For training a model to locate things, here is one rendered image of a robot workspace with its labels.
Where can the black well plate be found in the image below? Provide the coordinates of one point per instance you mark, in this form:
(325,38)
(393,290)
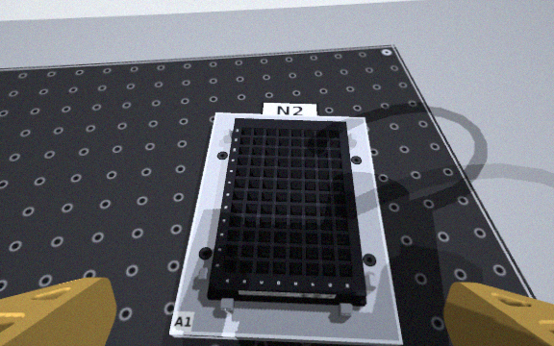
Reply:
(289,167)

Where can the white n2 sign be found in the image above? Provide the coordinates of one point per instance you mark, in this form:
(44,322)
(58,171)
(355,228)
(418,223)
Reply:
(290,108)

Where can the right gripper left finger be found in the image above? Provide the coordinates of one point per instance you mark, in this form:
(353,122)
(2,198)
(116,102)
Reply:
(76,313)

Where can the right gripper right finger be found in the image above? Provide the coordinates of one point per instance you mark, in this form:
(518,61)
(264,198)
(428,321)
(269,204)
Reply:
(480,315)

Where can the black perforated breadboard plate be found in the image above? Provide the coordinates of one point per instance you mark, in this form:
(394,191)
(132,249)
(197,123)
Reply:
(101,166)

